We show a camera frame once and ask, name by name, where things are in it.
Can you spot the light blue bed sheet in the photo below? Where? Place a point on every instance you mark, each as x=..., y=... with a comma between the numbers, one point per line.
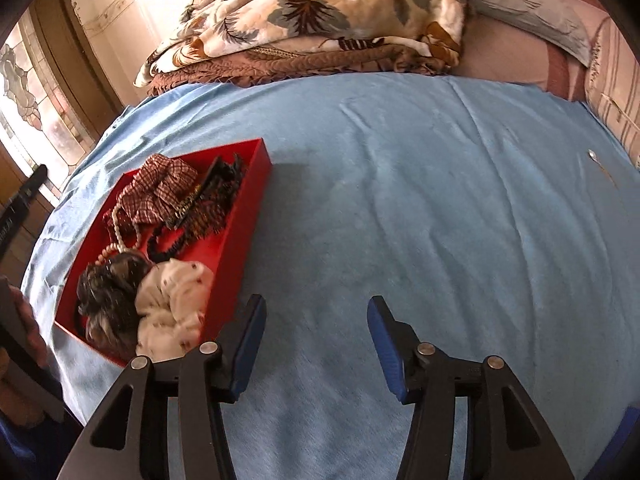
x=400, y=220

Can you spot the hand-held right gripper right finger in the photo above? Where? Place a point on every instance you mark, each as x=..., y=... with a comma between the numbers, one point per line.
x=387, y=342

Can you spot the grey pillow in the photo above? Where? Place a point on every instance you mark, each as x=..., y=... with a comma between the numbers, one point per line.
x=530, y=5

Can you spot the brown quilted blanket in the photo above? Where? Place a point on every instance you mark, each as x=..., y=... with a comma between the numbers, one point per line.
x=280, y=67

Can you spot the brown hair claw clip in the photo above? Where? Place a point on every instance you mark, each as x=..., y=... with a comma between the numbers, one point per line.
x=215, y=195

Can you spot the striped pink pillow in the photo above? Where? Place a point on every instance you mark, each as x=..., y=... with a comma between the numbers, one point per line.
x=617, y=95

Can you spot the silver hair pin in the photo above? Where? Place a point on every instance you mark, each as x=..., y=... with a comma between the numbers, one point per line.
x=597, y=160

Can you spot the floral leaf print blanket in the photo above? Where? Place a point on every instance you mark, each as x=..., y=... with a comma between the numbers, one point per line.
x=310, y=5

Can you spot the stained glass window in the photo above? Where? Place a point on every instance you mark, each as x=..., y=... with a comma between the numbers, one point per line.
x=35, y=105

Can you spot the person's left hand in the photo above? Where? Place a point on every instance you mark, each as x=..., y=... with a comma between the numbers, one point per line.
x=31, y=320

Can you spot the red cardboard box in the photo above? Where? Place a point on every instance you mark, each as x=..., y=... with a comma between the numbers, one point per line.
x=220, y=250

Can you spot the dark floral scrunchie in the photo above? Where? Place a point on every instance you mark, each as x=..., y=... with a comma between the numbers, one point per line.
x=107, y=305

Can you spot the red plaid scrunchie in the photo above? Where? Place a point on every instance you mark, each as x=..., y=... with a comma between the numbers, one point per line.
x=160, y=185

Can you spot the white cherry print scrunchie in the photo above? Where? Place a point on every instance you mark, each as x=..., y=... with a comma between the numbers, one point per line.
x=172, y=305

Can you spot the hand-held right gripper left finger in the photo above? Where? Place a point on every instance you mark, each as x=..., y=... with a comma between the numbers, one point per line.
x=249, y=342

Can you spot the person's left forearm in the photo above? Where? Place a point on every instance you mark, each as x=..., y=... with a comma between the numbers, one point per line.
x=30, y=452

